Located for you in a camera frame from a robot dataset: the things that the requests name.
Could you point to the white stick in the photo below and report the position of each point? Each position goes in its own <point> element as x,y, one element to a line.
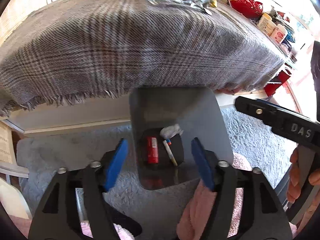
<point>170,153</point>

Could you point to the grey trash bin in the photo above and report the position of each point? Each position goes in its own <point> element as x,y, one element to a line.
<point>175,110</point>

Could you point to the red basket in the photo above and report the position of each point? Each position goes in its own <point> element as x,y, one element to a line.
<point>246,5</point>

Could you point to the fluffy pale blue rug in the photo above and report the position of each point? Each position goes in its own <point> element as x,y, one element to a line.
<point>62,150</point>

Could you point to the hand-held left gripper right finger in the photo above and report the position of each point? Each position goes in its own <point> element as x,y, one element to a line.
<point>201,165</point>

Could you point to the silver foil wrapper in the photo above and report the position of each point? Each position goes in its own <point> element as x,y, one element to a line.
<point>203,9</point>

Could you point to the person's right hand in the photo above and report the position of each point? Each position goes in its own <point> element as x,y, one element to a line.
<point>293,170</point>

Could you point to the cream woven blind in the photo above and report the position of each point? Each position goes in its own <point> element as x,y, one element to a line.
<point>15,17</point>

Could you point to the dark cloth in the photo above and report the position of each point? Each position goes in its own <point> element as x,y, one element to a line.
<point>316,80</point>

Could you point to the white crumpled tissue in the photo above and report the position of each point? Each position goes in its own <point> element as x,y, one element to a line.
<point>171,131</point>

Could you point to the white jar red label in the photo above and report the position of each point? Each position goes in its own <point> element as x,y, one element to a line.
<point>279,34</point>

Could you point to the grey plaid cloth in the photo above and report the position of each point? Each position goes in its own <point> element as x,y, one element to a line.
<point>125,50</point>

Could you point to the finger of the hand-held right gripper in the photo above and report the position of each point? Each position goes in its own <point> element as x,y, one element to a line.
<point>255,110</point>

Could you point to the cream bottle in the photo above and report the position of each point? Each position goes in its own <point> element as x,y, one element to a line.
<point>266,23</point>

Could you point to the red box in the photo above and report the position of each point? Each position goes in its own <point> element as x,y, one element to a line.
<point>276,85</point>

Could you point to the red tube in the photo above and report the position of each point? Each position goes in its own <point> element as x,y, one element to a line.
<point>152,150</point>

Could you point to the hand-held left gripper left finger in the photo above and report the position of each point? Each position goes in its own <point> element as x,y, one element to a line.
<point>116,165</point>

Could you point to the white furniture piece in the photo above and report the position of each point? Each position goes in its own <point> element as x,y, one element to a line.
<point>12,192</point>

